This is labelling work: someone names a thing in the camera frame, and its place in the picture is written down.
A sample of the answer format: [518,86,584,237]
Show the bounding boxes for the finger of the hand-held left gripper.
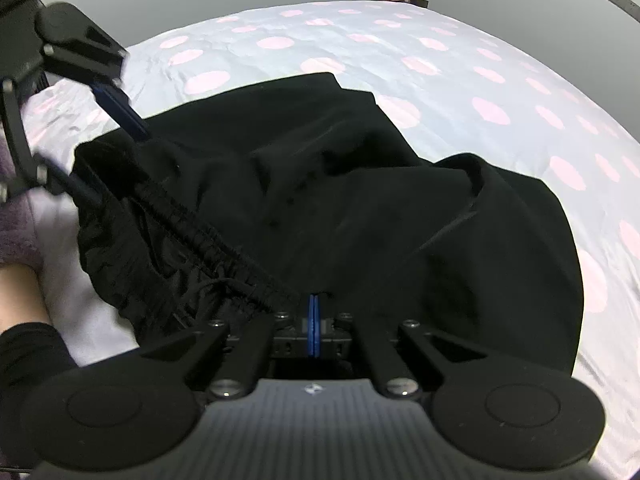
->
[34,2,152,142]
[0,76,102,209]

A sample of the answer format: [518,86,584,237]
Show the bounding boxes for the purple fuzzy cloth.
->
[0,135,47,267]

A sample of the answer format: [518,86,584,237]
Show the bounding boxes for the black pants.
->
[70,72,585,377]

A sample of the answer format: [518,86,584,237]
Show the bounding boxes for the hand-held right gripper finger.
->
[314,293,490,399]
[141,293,315,399]

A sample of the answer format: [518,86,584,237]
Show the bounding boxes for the pink polka dot bed sheet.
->
[22,0,640,480]

